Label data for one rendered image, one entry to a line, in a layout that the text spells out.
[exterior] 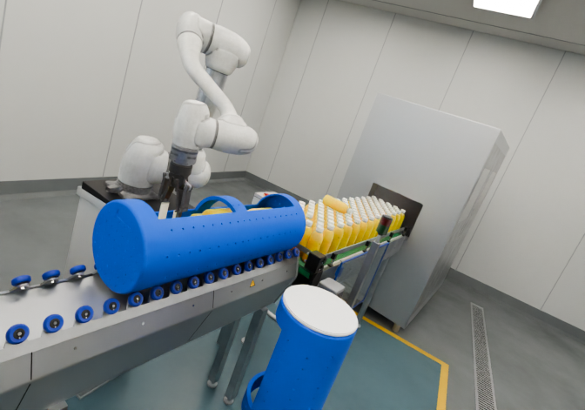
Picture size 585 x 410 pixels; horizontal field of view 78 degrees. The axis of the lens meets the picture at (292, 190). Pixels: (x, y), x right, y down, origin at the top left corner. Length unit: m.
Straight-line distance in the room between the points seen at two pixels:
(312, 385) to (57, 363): 0.74
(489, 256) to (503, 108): 2.09
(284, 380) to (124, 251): 0.66
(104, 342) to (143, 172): 0.78
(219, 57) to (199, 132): 0.53
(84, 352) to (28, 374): 0.13
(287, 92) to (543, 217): 4.31
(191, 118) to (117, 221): 0.38
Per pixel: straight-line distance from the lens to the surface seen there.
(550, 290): 6.13
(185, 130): 1.21
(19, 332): 1.09
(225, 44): 1.66
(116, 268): 1.22
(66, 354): 1.18
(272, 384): 1.37
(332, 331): 1.23
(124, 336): 1.25
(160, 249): 1.12
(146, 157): 1.70
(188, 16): 1.67
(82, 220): 1.90
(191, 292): 1.37
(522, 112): 5.85
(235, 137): 1.24
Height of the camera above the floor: 1.67
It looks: 13 degrees down
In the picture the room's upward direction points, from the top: 20 degrees clockwise
